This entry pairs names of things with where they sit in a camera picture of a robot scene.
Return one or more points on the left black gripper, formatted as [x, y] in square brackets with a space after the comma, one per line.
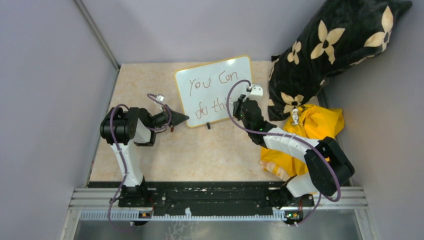
[177, 118]

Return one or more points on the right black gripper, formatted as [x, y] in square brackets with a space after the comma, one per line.
[238, 106]

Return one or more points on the yellow framed whiteboard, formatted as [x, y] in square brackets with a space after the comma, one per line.
[203, 89]

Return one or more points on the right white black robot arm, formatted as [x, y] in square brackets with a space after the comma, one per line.
[328, 168]

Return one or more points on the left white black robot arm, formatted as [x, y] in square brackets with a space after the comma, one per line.
[124, 130]

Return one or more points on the yellow cloth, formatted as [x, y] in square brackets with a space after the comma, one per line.
[313, 122]

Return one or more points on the black floral pillow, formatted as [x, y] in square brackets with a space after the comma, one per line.
[340, 35]

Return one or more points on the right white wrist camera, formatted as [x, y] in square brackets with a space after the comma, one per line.
[254, 91]

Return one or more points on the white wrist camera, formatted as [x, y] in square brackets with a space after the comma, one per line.
[160, 98]
[254, 91]

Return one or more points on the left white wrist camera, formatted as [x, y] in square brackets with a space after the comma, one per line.
[160, 98]

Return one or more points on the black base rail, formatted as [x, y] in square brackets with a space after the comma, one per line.
[220, 198]

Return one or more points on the white toothed cable strip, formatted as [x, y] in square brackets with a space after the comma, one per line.
[135, 216]

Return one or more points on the aluminium corner post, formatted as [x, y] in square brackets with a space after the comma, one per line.
[96, 33]

